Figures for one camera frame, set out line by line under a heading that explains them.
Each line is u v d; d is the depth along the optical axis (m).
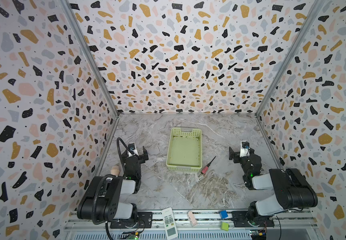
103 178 0.44
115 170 0.85
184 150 1.03
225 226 0.72
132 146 0.75
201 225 0.73
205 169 0.91
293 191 0.46
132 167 0.66
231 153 0.88
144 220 0.73
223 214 0.76
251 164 0.70
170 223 0.72
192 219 0.73
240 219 0.73
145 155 0.84
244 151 0.80
